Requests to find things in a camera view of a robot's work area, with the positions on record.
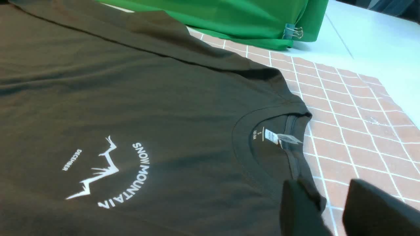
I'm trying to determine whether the pink grid-patterned table mat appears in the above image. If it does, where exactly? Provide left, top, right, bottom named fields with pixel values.
left=189, top=29, right=420, bottom=236

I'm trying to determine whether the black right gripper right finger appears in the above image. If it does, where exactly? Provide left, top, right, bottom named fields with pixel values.
left=342, top=179, right=420, bottom=236

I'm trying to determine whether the metal binder clip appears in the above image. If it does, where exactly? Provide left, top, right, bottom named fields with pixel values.
left=283, top=24, right=304, bottom=40

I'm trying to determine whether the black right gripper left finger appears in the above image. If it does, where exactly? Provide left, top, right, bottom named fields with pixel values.
left=279, top=179, right=332, bottom=236

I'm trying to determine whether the dark gray long-sleeve shirt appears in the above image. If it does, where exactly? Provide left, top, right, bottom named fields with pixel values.
left=0, top=0, right=316, bottom=236

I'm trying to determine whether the green backdrop cloth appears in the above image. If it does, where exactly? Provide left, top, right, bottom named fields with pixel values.
left=102, top=0, right=328, bottom=50

